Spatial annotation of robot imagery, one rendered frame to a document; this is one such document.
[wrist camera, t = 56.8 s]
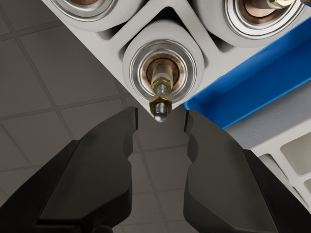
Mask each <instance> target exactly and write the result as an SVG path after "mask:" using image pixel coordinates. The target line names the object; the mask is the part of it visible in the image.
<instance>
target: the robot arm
mask: <svg viewBox="0 0 311 233"><path fill-rule="evenodd" d="M138 116H139V110H138V107H134V106H130V107H128V108H126V109H124V110H122V111H120V112H119V113H117V114H115V115H113V116H112V117H110V118H108V119H106V120H104V121H103V122H101V123H99V124H98V125H97V126H95V127H94V128H92V129H91V130H90V131H89V132H87V133H86V134H85V135H84V136H83V137H82V138H81V139H80V140H72V141H71V142H70V143H69V144H68V145H67V146H65V147H64V148H63V149H62V150H61V151H60V152H59V153H58V154H56V155H55V156H54V157H53V158H52V159H51V160H50V161H48V162H47V163H46V164H45V165H44V166H43V167H42V168H40V169H39V170H38V171H37V172H36V173H35V174H34V175H32V176H31V177H30V178H29V179H28V180H27V181H26V182H25V183H23V184H22V185H21V186H20V187H19V188H18V189H17V190H16V191H15V192H14V193H13V194H12V195H11V196H10V197H9V198H8V200H7V201H6V202H5V203H4V204H3V205H2V206H1V207H0V233H113V231H112V228H114V227H115V226H116V225H118V224H119V223H121V222H122V221H124V220H125V219H126V218H128V217H129V215H130V214H131V209H132V173H131V163H130V162H129V161H128V158H129V156H130V155H131V154H132V153H133V134H134V133H135V131H136V130H138ZM184 133H186V134H187V136H188V137H189V142H188V148H187V156H188V157H189V159H190V160H191V162H192V164H191V165H190V166H189V168H188V172H187V179H186V185H185V191H184V205H183V215H184V218H185V220H186V221H187V222H188V223H189V224H190V225H191V226H192V227H193V228H194V229H196V230H197V231H198V232H199V233H311V214H310V212H309V211H308V210H307V209H306V208H305V207H304V205H303V204H302V203H301V202H300V201H299V200H298V199H297V198H296V197H295V195H294V194H293V193H292V192H291V191H290V190H289V189H288V188H287V187H286V186H285V185H284V184H283V183H282V182H281V181H280V180H279V179H278V178H277V177H276V176H275V175H274V174H273V173H272V172H271V171H270V170H269V169H268V168H267V167H266V165H265V164H264V163H263V162H262V161H261V160H260V159H259V158H258V157H257V156H256V155H255V154H254V153H253V152H252V151H251V150H248V149H243V148H242V147H241V146H240V145H239V143H238V142H237V141H236V140H235V139H234V138H233V137H232V136H231V135H230V134H228V133H227V132H226V131H225V130H223V129H222V128H221V127H219V126H218V125H216V124H215V123H214V122H212V121H211V120H209V119H208V118H206V117H205V116H203V115H202V114H200V113H199V112H197V111H196V110H193V109H191V110H185V118H184Z"/></svg>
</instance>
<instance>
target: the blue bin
mask: <svg viewBox="0 0 311 233"><path fill-rule="evenodd" d="M309 80H311V16H310V17H309V18H307V19H305V20H304V21H302V22H300V23H299V24H298V25H297V26H295V27H294V28H292V29H291V30H289V31H288V32H287V33H286V34H284V35H283V36H282V37H280V38H279V39H277V40H275V41H273V42H272V43H270V44H269V45H268V46H266V47H264V48H263V49H261V50H260V51H258V52H257V53H256V54H254V55H253V56H251V57H250V58H248V59H247V60H245V61H244V62H242V63H241V64H239V65H238V66H236V67H235V68H233V69H232V70H230V71H229V72H228V73H226V74H225V75H223V76H220V77H219V78H217V79H216V80H215V81H214V82H212V83H211V84H210V85H208V86H207V87H205V88H204V89H203V90H201V91H200V92H198V93H196V94H195V95H193V96H192V97H191V98H189V99H188V100H187V101H186V102H184V106H185V108H186V109H187V110H191V109H193V110H196V111H197V112H199V113H200V114H202V115H203V116H205V117H206V118H208V119H209V120H211V121H212V122H214V123H215V124H216V125H218V126H219V127H221V128H222V129H225V128H227V127H228V126H230V125H232V124H234V123H236V122H237V121H239V120H241V119H243V118H244V117H246V116H248V115H249V114H251V113H253V112H255V111H256V110H258V109H260V108H262V107H263V106H265V105H267V104H269V103H271V102H272V101H274V100H276V99H278V98H279V97H281V96H283V95H285V94H286V93H288V92H290V91H291V90H293V89H295V88H297V87H298V86H300V85H302V84H304V83H305V82H308V81H309Z"/></svg>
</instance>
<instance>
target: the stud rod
mask: <svg viewBox="0 0 311 233"><path fill-rule="evenodd" d="M159 93H163V94H165V95H167V87H166V86H165V85H163V84H160V85H159V86H158V87H157V89H156V95H157V94H159ZM167 117H168V108H167V105H166V104H165V103H157V104H156V105H155V108H154V119H155V120H156V121H157V122H160V123H162V122H164V121H166V119H167Z"/></svg>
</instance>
